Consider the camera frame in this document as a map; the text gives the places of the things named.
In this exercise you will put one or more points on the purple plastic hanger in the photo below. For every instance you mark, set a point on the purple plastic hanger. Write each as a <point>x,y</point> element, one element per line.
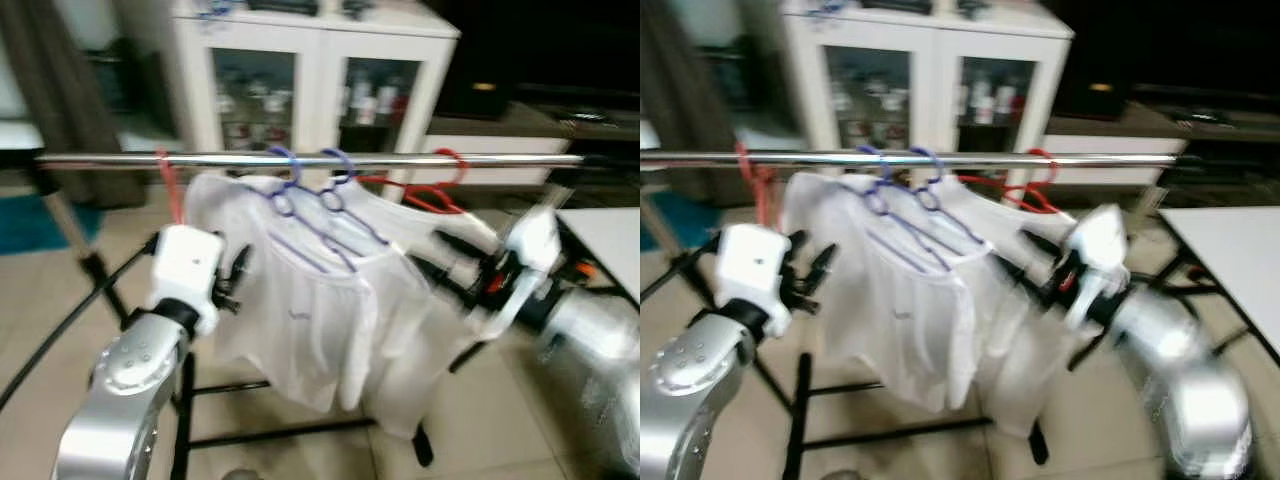
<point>294,168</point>
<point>347,166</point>
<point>886,166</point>
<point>938,165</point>

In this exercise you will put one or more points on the blue rug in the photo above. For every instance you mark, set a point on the blue rug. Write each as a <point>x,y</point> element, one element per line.
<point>30,225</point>
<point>690,220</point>

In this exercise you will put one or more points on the red plastic hanger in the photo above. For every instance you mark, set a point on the red plastic hanger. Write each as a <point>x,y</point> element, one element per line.
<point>170,192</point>
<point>760,190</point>
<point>1030,200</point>
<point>430,200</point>

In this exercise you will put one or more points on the white glass door cabinet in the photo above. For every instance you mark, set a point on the white glass door cabinet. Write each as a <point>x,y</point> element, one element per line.
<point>935,90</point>
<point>320,90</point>

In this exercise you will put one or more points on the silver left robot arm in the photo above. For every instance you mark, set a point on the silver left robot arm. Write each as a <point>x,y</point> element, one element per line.
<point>690,400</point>
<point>130,385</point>

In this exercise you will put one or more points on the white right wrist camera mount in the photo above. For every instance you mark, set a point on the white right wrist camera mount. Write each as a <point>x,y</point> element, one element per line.
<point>1100,240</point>
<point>535,245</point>

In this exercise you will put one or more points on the black clothes rack frame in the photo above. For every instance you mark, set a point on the black clothes rack frame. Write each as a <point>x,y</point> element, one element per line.
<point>185,425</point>
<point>796,425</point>

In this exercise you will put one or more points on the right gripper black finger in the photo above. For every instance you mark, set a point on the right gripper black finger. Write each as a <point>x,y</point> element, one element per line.
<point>462,244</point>
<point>447,279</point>
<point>1040,244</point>
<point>1025,280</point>

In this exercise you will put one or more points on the shiny metal clothes rail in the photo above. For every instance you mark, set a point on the shiny metal clothes rail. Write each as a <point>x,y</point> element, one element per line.
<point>700,157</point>
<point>120,159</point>

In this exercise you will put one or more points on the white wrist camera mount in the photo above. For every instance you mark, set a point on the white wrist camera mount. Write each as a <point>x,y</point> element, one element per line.
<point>535,245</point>
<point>752,265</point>
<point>1100,240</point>
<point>185,265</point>

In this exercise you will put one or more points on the black television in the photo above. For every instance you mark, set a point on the black television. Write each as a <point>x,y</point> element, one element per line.
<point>1180,50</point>
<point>560,50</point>

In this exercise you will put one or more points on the low white sideboard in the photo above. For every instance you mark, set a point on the low white sideboard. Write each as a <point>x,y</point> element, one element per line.
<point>1110,145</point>
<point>500,145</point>

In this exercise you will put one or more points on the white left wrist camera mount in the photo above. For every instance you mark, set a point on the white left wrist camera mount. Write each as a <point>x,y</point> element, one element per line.
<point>185,265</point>
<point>752,265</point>

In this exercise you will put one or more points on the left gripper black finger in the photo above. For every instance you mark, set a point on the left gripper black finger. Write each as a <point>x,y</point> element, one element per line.
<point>241,262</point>
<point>823,262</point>
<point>230,298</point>
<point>808,300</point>

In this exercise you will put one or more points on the grey table with black frame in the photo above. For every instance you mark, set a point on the grey table with black frame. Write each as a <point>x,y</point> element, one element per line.
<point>1230,250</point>
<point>610,240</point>

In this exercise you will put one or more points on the white shirt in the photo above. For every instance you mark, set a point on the white shirt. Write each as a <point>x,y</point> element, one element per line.
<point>900,320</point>
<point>1020,365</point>
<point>300,330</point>
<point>420,350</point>

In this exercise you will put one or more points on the grey curtain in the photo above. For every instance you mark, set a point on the grey curtain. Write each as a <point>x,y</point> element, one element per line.
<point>690,90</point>
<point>60,90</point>

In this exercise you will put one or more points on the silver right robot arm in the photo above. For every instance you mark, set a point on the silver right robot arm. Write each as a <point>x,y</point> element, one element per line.
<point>1180,365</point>
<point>590,345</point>

